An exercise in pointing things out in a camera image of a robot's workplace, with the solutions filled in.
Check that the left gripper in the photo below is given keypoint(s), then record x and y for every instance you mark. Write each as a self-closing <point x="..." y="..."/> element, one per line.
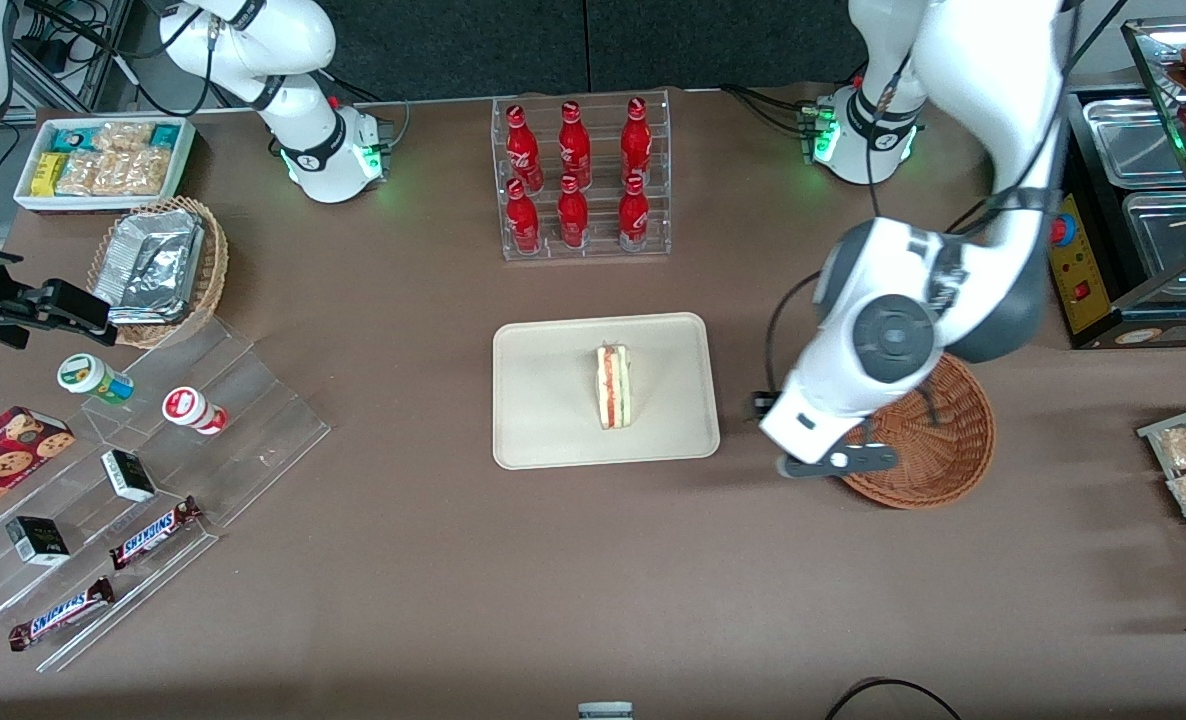
<point x="762" y="402"/>

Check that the triangular sandwich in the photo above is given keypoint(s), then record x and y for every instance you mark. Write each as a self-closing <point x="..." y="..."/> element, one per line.
<point x="613" y="390"/>

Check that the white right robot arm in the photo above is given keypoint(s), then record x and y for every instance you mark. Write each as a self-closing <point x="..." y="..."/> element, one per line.
<point x="323" y="150"/>

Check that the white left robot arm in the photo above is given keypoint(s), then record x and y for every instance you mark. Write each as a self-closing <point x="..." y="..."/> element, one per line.
<point x="893" y="340"/>

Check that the light wicker basket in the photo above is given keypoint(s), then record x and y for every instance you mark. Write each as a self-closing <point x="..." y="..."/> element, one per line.
<point x="213" y="270"/>

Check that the brown wicker basket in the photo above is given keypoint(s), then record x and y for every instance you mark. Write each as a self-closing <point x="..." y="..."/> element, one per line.
<point x="943" y="450"/>

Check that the beige plastic tray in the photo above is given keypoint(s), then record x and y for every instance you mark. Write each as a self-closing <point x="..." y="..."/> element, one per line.
<point x="553" y="400"/>

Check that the green lidded yogurt cup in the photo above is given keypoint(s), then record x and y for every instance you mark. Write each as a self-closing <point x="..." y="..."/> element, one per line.
<point x="88" y="376"/>

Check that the aluminium foil container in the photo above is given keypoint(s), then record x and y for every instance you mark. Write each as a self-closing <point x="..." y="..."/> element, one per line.
<point x="148" y="265"/>

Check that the white rectangular snack bin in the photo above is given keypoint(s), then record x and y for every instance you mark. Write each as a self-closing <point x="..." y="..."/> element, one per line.
<point x="103" y="203"/>

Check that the clear nut snack pack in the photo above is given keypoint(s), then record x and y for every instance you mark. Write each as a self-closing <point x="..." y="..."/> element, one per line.
<point x="141" y="172"/>
<point x="83" y="175"/>
<point x="123" y="137"/>

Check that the yellow snack bar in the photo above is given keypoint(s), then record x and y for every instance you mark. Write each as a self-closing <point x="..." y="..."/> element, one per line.
<point x="48" y="175"/>

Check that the red lidded yogurt cup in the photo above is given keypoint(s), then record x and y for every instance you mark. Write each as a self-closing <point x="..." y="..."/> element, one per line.
<point x="188" y="408"/>

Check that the red cookie box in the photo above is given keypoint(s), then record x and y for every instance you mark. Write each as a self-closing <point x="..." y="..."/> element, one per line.
<point x="3" y="465"/>

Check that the small black box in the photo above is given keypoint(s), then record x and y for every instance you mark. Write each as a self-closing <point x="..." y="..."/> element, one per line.
<point x="128" y="475"/>
<point x="38" y="540"/>

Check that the teal snack packet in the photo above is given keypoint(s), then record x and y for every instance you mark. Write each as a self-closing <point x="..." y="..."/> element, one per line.
<point x="165" y="136"/>
<point x="73" y="139"/>

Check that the clear acrylic stepped display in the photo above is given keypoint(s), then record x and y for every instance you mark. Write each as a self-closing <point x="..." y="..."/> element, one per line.
<point x="253" y="440"/>

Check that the clear acrylic bottle rack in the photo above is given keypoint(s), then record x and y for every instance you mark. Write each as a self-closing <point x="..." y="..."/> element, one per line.
<point x="603" y="255"/>

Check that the red cola bottle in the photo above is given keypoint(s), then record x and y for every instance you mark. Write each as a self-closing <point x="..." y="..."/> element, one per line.
<point x="573" y="220"/>
<point x="636" y="140"/>
<point x="634" y="220"/>
<point x="574" y="150"/>
<point x="523" y="150"/>
<point x="523" y="225"/>

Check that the snickers chocolate bar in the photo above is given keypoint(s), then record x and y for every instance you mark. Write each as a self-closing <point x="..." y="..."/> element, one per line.
<point x="153" y="533"/>
<point x="61" y="613"/>

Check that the black hot food display case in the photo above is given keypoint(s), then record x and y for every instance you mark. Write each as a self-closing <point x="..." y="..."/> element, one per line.
<point x="1088" y="290"/>

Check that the small grey device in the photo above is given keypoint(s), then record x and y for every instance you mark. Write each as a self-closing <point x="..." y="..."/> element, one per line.
<point x="605" y="712"/>

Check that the steel food pan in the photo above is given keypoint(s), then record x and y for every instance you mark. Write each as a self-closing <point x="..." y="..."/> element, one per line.
<point x="1168" y="240"/>
<point x="1138" y="140"/>

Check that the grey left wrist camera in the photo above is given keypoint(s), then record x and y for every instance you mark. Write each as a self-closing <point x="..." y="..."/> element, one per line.
<point x="848" y="460"/>

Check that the aluminium frame rail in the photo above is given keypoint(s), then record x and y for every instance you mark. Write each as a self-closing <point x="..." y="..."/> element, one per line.
<point x="53" y="80"/>

